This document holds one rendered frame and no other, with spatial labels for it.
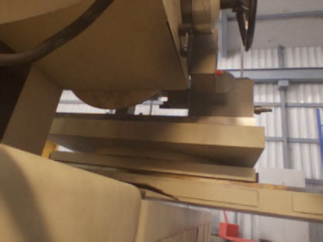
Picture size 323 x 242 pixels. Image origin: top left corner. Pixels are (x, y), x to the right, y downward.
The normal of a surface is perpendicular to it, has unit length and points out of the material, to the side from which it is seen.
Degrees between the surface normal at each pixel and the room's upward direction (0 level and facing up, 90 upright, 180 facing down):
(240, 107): 90
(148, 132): 90
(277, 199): 90
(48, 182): 79
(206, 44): 90
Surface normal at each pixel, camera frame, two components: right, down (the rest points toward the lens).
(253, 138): -0.25, -0.38
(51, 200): 0.96, 0.04
